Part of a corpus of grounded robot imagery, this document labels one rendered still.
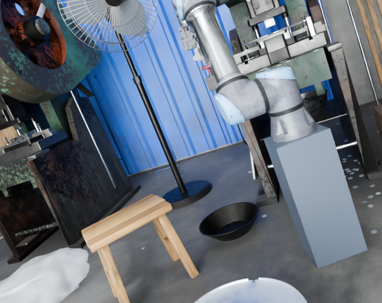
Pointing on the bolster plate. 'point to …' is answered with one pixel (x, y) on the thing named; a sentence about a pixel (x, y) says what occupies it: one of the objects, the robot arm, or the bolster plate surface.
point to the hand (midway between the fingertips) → (206, 61)
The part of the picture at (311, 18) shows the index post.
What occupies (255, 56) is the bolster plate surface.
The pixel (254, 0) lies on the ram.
